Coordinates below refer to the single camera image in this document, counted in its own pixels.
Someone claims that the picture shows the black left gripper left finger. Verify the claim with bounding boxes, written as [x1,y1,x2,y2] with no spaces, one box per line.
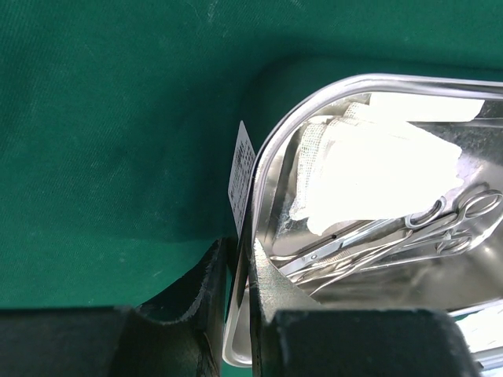
[1,238,228,376]

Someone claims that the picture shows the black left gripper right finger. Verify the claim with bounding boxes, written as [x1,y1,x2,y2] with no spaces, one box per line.
[249,240,479,376]

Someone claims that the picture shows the steel instrument tray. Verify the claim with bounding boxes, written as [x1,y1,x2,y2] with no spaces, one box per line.
[222,73,502,368]

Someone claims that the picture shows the steel surgical scissors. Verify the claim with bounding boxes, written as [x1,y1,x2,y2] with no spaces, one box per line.
[280,189,502,277]

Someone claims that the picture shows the green surgical cloth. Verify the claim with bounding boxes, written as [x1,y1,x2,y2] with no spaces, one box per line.
[0,0,503,377]

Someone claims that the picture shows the steel tweezers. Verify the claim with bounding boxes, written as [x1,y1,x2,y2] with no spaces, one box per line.
[270,229,475,296]

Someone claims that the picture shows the white tray label sticker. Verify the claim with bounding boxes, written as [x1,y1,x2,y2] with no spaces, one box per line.
[227,121,255,239]

